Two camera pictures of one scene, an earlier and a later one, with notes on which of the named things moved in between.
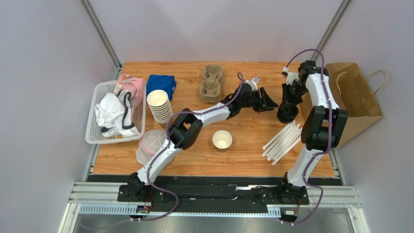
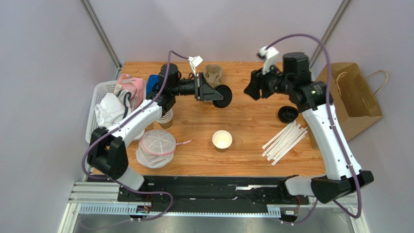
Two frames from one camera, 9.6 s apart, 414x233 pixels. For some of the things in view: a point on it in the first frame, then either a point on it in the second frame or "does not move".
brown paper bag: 353,92 does not move
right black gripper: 287,111 → 262,83
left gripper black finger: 268,104 → 207,91
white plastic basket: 94,134 does not move
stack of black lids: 286,113 does not move
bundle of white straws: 283,142 does not move
